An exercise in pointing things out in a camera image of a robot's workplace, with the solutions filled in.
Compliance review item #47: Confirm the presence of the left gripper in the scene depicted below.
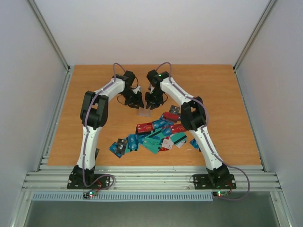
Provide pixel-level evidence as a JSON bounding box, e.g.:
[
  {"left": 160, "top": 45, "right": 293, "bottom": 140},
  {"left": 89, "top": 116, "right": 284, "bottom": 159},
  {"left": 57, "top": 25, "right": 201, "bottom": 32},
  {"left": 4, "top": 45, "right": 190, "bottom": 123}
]
[{"left": 122, "top": 89, "right": 145, "bottom": 109}]

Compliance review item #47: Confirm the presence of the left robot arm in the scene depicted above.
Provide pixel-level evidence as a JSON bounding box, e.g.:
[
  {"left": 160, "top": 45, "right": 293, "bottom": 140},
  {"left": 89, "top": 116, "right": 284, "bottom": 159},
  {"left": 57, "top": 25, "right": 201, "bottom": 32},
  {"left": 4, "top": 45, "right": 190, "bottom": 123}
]
[{"left": 76, "top": 70, "right": 144, "bottom": 188}]

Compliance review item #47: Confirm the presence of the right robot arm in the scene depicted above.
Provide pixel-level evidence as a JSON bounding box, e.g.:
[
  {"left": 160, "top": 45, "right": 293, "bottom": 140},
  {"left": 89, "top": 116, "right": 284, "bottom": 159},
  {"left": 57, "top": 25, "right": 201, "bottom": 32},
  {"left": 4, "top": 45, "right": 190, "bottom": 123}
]
[{"left": 145, "top": 70, "right": 230, "bottom": 188}]

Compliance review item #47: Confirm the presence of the red card upper right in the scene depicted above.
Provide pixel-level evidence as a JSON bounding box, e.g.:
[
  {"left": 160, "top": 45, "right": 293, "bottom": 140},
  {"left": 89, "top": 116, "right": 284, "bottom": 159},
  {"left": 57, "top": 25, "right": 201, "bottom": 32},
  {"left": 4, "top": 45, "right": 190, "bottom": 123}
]
[{"left": 162, "top": 112, "right": 179, "bottom": 122}]

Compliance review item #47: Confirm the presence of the red VIP card upper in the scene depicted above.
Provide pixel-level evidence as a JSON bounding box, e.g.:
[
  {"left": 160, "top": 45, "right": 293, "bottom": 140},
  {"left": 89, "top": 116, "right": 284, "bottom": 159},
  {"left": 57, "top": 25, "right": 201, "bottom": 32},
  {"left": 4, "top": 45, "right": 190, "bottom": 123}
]
[{"left": 135, "top": 122, "right": 154, "bottom": 135}]

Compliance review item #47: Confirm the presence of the red vip card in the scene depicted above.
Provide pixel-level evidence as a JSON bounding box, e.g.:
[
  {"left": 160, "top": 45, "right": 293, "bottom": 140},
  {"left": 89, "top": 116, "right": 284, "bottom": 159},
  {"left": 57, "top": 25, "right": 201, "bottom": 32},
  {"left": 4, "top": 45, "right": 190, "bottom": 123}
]
[
  {"left": 169, "top": 123, "right": 187, "bottom": 134},
  {"left": 135, "top": 122, "right": 154, "bottom": 135}
]

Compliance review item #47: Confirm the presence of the black card top right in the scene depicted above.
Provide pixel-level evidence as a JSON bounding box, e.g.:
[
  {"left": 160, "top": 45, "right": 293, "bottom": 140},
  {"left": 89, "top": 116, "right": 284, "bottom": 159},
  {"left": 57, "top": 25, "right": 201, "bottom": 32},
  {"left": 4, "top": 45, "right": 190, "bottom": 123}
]
[{"left": 169, "top": 105, "right": 180, "bottom": 115}]

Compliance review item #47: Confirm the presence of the red VIP card centre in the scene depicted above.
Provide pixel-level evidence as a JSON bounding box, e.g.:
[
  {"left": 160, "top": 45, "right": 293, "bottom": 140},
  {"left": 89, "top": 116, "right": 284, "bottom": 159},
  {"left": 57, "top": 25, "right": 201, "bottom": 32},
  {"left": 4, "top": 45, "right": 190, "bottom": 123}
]
[{"left": 169, "top": 123, "right": 187, "bottom": 134}]

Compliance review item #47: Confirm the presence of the teal VIP card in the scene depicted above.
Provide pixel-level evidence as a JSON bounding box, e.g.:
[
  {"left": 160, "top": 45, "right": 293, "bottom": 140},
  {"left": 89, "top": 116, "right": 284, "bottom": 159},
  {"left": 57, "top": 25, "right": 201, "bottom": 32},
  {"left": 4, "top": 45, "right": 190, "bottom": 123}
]
[{"left": 143, "top": 137, "right": 161, "bottom": 154}]

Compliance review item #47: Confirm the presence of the white card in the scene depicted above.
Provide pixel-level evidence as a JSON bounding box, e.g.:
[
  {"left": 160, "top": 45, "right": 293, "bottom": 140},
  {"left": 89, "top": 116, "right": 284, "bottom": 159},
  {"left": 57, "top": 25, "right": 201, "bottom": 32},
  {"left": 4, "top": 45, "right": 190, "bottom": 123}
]
[{"left": 161, "top": 139, "right": 174, "bottom": 150}]

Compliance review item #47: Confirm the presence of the black VIP card left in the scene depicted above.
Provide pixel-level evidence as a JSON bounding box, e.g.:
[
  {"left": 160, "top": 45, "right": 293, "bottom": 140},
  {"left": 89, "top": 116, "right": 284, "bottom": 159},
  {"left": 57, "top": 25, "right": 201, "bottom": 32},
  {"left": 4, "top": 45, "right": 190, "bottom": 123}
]
[{"left": 116, "top": 139, "right": 127, "bottom": 155}]

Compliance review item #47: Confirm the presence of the blue card left bottom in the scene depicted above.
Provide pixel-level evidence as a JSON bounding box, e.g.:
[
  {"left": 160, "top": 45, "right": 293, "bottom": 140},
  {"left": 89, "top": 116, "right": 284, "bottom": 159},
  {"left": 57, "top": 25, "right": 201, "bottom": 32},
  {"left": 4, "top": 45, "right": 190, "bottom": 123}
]
[{"left": 109, "top": 142, "right": 123, "bottom": 158}]

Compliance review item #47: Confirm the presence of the blue card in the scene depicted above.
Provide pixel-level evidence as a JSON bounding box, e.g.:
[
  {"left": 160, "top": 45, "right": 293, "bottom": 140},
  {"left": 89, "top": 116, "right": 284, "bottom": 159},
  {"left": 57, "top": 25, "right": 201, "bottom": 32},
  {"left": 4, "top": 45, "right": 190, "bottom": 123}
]
[
  {"left": 190, "top": 139, "right": 199, "bottom": 149},
  {"left": 109, "top": 142, "right": 123, "bottom": 158}
]

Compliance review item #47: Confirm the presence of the blue card right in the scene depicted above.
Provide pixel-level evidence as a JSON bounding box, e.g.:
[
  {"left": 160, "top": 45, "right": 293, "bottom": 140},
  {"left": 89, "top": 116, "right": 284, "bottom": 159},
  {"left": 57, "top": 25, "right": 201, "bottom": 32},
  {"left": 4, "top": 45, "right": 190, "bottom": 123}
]
[{"left": 190, "top": 139, "right": 199, "bottom": 149}]

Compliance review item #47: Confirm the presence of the black card lone left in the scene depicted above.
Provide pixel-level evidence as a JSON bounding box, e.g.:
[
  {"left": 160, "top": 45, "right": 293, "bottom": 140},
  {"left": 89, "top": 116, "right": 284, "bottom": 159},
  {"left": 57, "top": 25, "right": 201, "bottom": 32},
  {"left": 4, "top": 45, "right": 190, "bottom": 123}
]
[{"left": 95, "top": 148, "right": 99, "bottom": 160}]

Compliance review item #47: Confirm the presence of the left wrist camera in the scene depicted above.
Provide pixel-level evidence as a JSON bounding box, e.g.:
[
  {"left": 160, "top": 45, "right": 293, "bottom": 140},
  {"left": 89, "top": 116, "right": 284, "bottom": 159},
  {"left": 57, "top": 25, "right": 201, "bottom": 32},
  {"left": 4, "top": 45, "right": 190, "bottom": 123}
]
[{"left": 132, "top": 86, "right": 142, "bottom": 94}]

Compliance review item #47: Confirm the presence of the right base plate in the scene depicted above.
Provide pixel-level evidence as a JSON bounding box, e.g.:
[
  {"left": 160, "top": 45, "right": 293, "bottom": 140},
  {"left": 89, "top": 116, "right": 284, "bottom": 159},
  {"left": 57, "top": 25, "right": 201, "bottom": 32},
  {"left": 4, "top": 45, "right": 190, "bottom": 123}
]
[{"left": 192, "top": 174, "right": 237, "bottom": 190}]

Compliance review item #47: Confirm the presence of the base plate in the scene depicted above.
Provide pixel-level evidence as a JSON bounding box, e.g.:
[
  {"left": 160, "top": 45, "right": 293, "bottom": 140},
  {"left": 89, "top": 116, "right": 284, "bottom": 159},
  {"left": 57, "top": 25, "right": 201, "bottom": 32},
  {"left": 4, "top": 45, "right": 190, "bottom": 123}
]
[
  {"left": 67, "top": 169, "right": 111, "bottom": 190},
  {"left": 192, "top": 174, "right": 237, "bottom": 190}
]

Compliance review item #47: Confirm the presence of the blue slotted cable duct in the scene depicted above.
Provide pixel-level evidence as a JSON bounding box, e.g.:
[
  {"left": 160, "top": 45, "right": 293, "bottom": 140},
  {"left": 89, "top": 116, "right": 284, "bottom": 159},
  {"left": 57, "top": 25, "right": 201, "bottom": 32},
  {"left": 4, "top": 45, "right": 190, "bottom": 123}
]
[{"left": 32, "top": 192, "right": 213, "bottom": 202}]

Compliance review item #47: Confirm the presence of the left base plate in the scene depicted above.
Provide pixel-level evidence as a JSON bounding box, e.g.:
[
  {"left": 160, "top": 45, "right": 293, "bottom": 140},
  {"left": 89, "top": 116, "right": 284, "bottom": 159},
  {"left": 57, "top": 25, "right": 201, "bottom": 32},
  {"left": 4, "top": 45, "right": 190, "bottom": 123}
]
[{"left": 67, "top": 169, "right": 111, "bottom": 190}]

